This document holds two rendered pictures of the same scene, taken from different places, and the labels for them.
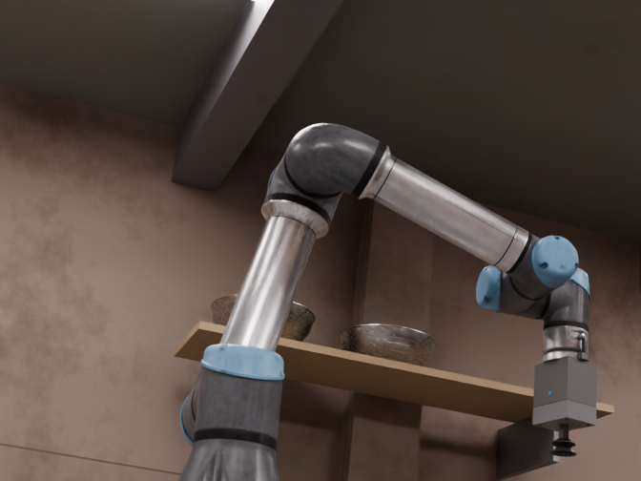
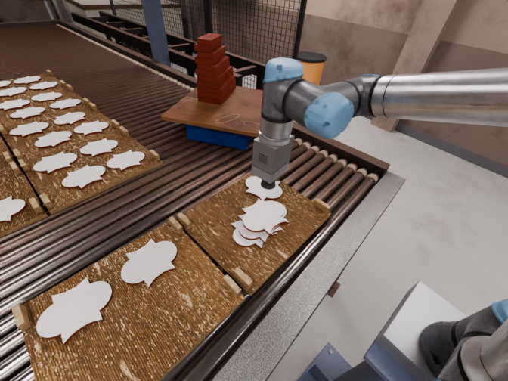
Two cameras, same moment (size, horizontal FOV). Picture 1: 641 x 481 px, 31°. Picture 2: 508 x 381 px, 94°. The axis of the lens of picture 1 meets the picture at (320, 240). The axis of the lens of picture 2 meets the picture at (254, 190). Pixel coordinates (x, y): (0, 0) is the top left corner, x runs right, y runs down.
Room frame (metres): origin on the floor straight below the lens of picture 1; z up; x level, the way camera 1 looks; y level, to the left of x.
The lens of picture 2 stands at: (2.11, 0.00, 1.55)
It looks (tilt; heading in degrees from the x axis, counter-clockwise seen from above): 43 degrees down; 243
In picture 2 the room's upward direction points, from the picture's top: 5 degrees clockwise
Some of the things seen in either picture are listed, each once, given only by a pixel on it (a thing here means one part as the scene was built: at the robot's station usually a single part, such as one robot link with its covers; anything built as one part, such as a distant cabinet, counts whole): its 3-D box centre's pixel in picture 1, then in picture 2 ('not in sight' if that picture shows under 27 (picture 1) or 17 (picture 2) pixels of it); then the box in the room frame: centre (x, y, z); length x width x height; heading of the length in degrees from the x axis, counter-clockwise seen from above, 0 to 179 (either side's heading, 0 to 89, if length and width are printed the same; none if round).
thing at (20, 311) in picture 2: not in sight; (20, 317); (2.47, -0.37, 0.95); 0.06 x 0.02 x 0.03; 111
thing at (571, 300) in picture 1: (565, 301); (282, 91); (1.84, -0.43, 1.37); 0.09 x 0.08 x 0.11; 102
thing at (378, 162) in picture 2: not in sight; (149, 65); (2.00, -2.36, 0.90); 4.04 x 0.06 x 0.10; 114
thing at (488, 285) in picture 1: (515, 288); (323, 107); (1.80, -0.34, 1.37); 0.11 x 0.11 x 0.08; 12
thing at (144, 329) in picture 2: not in sight; (136, 304); (2.24, -0.32, 0.93); 0.41 x 0.35 x 0.02; 21
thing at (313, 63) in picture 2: not in sight; (304, 82); (-0.14, -3.04, 0.36); 0.47 x 0.46 x 0.73; 15
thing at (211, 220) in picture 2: not in sight; (256, 216); (1.85, -0.47, 0.93); 0.41 x 0.35 x 0.02; 22
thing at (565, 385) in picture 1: (570, 391); (269, 151); (1.85, -0.44, 1.21); 0.10 x 0.09 x 0.16; 118
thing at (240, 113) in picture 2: not in sight; (230, 105); (1.71, -1.13, 1.03); 0.50 x 0.50 x 0.02; 52
